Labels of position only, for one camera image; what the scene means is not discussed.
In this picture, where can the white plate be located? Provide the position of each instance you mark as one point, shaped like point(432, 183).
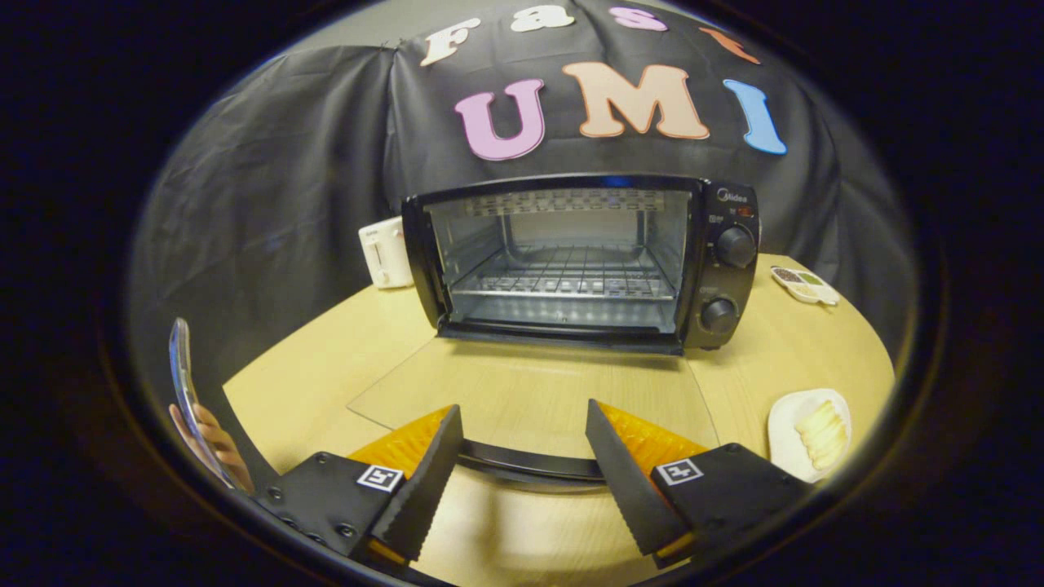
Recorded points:
point(785, 444)

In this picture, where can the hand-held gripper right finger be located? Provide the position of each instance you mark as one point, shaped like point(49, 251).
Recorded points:
point(624, 481)

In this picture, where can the smartphone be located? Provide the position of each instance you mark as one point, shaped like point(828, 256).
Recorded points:
point(183, 375)

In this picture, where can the white divided condiment dish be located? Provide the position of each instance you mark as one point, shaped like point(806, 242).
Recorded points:
point(807, 285)

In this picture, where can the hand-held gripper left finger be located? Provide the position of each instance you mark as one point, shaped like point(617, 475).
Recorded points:
point(424, 489)

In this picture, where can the black backdrop cloth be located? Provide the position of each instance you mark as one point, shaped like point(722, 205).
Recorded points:
point(277, 204)

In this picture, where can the pale sliced food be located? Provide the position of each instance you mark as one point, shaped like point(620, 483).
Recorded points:
point(822, 434)

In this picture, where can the black toaster oven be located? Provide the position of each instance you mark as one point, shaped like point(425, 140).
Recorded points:
point(722, 244)

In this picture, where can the white pop-up toaster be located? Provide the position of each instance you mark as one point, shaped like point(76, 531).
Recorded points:
point(390, 254)

